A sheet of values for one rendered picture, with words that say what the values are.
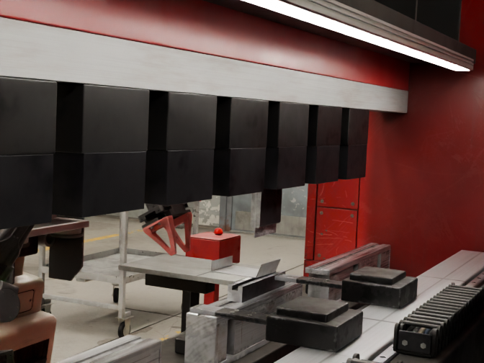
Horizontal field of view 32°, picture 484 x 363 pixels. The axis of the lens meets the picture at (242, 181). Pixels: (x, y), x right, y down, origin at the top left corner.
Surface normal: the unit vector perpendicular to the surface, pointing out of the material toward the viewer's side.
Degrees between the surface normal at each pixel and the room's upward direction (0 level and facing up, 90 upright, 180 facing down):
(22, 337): 98
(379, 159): 90
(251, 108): 90
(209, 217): 90
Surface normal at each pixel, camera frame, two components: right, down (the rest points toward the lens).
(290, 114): 0.90, 0.07
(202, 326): -0.44, 0.05
